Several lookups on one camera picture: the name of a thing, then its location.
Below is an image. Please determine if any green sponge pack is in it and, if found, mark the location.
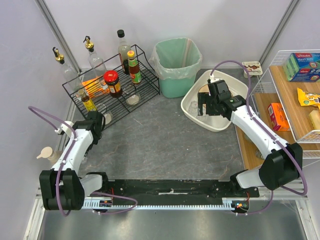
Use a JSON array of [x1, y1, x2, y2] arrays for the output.
[[282, 52, 320, 83]]

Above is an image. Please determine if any beige pump soap bottle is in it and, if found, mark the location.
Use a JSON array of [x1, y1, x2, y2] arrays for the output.
[[36, 146, 63, 166]]

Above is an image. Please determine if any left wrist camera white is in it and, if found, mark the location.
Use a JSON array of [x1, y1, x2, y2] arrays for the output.
[[54, 120, 74, 138]]

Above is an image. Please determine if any small yellow label bottle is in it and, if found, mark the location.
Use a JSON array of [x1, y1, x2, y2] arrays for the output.
[[78, 89, 97, 112]]

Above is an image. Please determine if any white wire shelf unit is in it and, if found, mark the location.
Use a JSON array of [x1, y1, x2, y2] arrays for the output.
[[248, 50, 320, 170]]

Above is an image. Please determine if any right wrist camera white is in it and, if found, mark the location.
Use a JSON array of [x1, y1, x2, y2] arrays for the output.
[[207, 74, 223, 85]]

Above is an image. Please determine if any red lid sauce jar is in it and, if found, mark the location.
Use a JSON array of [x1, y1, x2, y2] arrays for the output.
[[103, 70, 123, 98]]

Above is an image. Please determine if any dark soy sauce bottle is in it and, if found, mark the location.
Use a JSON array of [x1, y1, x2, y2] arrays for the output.
[[117, 29, 131, 75]]

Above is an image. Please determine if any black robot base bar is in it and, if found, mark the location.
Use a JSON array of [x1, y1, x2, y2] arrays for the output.
[[102, 179, 260, 200]]

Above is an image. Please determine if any orange pink box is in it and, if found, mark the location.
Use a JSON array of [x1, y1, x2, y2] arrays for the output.
[[267, 102, 290, 132]]

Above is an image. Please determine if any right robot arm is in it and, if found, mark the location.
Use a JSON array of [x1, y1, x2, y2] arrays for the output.
[[197, 78, 306, 191]]

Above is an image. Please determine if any glass jar with rice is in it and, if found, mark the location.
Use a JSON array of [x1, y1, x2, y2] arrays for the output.
[[123, 84, 140, 106]]

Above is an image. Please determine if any wide glass jar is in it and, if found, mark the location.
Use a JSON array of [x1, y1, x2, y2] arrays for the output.
[[96, 103, 113, 125]]

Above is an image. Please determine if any chocolate pudding cup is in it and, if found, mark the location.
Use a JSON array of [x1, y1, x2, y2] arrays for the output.
[[242, 61, 263, 76]]

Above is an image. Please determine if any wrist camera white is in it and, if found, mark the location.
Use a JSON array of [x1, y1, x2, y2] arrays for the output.
[[207, 74, 223, 85], [54, 120, 74, 138]]

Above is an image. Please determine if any grey cable duct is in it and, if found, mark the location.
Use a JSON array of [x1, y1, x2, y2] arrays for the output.
[[82, 194, 246, 210]]

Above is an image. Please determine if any white plastic basin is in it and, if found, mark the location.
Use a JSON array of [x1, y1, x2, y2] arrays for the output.
[[180, 70, 248, 132]]

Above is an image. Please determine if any green trash bin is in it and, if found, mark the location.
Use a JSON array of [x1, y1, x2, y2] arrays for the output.
[[149, 37, 203, 98]]

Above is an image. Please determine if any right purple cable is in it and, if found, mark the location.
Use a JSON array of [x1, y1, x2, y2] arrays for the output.
[[209, 60, 309, 215]]

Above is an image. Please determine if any floral ceramic plate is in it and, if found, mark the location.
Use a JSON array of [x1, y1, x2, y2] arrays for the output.
[[198, 84, 237, 101]]

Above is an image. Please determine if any clear trash bag liner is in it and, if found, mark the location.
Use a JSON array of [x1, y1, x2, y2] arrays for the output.
[[149, 37, 203, 80]]

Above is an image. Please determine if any glass oil bottle gold spout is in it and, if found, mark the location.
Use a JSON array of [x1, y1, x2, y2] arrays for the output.
[[83, 35, 107, 88]]

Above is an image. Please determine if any yellow sponge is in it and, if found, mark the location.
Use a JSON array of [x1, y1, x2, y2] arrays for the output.
[[308, 110, 320, 130]]

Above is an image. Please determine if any orange snack packet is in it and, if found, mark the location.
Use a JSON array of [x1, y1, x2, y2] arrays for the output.
[[82, 78, 110, 98]]

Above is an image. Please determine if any black wire rack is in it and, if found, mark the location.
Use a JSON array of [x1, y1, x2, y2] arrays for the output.
[[78, 44, 160, 128]]

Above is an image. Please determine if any yellow cap chili sauce bottle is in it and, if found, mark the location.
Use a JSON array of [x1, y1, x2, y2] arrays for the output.
[[127, 50, 142, 85]]

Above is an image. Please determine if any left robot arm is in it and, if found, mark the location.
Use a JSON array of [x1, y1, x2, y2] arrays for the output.
[[39, 111, 108, 214]]

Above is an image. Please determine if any clear plastic cup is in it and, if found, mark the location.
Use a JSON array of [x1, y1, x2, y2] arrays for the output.
[[187, 100, 198, 116], [81, 153, 88, 164], [196, 114, 209, 123]]

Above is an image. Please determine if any yellow snack bag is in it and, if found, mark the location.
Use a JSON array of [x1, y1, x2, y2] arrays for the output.
[[297, 88, 320, 109]]

